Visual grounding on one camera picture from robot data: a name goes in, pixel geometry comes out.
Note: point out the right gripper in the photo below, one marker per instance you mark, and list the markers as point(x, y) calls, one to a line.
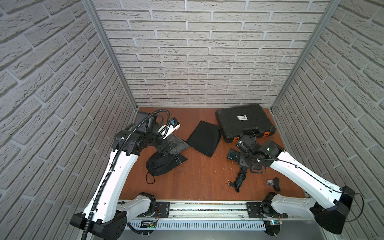
point(241, 162)

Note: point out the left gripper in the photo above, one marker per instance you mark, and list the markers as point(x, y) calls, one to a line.
point(165, 145)

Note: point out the grey fabric pouch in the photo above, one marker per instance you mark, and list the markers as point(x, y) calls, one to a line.
point(180, 144)

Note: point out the black printed drawstring pouch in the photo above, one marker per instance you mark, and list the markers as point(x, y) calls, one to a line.
point(158, 164)

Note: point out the black fabric pouch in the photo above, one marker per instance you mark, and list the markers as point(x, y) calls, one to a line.
point(205, 138)

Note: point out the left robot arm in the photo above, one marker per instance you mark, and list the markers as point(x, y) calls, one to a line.
point(101, 217)

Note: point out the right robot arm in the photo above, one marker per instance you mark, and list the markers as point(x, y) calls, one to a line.
point(328, 204)

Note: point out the small black adapter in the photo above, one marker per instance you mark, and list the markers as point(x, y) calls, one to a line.
point(275, 183)

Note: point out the black plastic tool case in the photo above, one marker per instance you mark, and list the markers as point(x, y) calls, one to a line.
point(251, 120)

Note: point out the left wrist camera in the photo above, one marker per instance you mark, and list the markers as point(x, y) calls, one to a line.
point(166, 130)

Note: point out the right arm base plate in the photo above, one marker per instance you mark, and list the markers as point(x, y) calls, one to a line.
point(263, 210)

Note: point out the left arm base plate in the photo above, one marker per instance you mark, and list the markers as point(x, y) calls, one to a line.
point(162, 210)

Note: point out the aluminium rail frame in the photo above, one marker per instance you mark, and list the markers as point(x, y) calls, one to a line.
point(195, 215)

